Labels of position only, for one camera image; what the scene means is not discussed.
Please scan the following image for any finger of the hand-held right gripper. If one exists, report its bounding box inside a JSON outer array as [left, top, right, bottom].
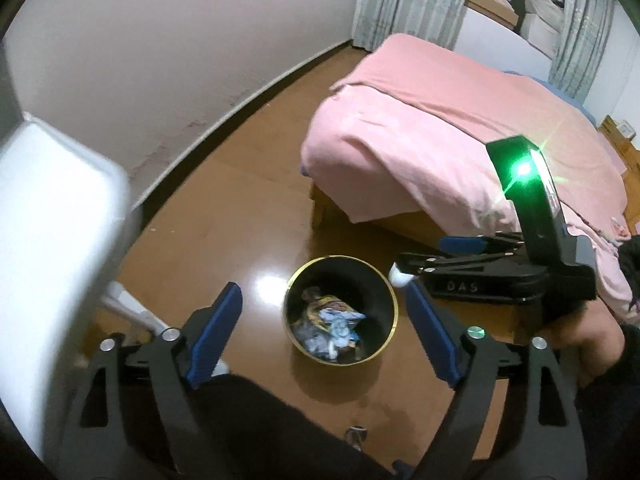
[[395, 249, 526, 275], [439, 231, 526, 257]]

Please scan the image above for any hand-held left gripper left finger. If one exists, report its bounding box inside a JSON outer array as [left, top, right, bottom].
[[60, 281, 244, 480]]

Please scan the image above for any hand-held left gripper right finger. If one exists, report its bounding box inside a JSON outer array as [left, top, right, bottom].
[[406, 282, 586, 480]]

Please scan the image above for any small white paper wad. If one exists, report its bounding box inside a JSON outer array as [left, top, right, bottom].
[[389, 265, 418, 288]]

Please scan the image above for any black bin with gold rim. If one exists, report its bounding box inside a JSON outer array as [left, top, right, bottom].
[[282, 255, 399, 365]]

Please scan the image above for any blue and white wrapper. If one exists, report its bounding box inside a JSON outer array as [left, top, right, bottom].
[[320, 307, 368, 356]]

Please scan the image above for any yellow snack wrapper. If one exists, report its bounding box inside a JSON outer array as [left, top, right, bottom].
[[306, 294, 353, 333]]

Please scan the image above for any person's right forearm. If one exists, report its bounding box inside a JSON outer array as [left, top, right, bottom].
[[545, 300, 626, 391]]

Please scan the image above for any clear crumpled plastic wrapper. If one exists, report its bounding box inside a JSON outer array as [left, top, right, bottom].
[[294, 325, 341, 361]]

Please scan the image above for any dark cloth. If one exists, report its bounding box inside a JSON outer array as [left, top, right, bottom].
[[617, 235, 640, 321]]

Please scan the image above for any wooden nightstand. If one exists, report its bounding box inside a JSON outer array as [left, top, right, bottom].
[[597, 115, 640, 176]]

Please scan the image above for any bed with pink blanket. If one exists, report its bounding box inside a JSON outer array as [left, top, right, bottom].
[[300, 32, 636, 321]]

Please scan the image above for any small metal object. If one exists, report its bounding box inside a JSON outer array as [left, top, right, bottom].
[[345, 425, 368, 453]]

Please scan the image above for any person's black top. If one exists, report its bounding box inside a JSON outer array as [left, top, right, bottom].
[[575, 325, 640, 480]]

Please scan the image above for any pale patterned curtain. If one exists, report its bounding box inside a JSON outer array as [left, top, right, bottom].
[[547, 0, 618, 106], [352, 0, 476, 53]]

